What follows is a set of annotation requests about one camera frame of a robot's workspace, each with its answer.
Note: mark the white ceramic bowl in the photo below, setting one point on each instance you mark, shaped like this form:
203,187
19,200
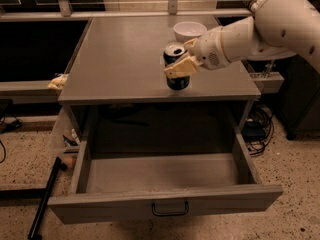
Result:
185,31

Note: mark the yellow crumpled bag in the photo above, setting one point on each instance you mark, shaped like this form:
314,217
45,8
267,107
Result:
58,82

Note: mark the grey cabinet counter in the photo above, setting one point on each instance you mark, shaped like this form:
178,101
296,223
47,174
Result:
120,61

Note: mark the grey open drawer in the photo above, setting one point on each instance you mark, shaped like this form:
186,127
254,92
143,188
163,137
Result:
118,176

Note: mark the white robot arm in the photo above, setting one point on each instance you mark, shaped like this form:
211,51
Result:
277,29

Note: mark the black pole on floor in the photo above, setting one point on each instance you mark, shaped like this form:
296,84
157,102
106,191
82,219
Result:
34,230

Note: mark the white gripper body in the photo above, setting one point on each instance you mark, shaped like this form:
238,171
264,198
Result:
209,49

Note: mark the blue pepsi can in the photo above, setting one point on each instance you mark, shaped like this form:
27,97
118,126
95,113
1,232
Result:
172,52

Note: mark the black drawer handle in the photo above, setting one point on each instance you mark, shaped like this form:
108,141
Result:
170,208

